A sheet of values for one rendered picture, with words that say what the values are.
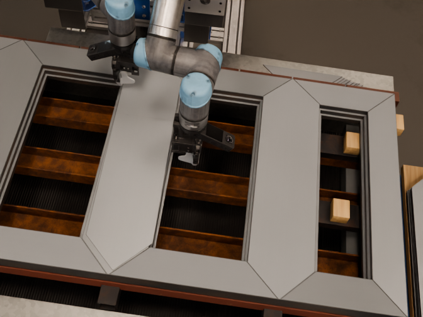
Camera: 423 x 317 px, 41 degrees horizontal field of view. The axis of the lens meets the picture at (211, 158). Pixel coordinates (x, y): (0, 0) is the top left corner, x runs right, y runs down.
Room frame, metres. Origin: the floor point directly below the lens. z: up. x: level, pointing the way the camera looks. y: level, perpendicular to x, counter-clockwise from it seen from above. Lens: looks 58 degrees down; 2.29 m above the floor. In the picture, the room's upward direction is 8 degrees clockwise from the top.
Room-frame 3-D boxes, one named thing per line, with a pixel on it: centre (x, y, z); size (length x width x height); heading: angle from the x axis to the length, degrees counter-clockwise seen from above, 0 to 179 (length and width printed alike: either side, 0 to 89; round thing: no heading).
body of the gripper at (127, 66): (1.12, 0.29, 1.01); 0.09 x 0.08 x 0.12; 90
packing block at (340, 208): (0.81, -0.40, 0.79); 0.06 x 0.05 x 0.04; 0
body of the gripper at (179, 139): (0.87, 0.07, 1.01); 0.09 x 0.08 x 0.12; 90
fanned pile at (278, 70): (1.35, -0.33, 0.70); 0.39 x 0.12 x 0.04; 90
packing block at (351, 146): (1.06, -0.44, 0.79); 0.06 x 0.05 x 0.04; 0
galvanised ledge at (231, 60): (1.38, 0.02, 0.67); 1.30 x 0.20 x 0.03; 90
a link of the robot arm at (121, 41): (1.12, 0.30, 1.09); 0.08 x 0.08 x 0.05
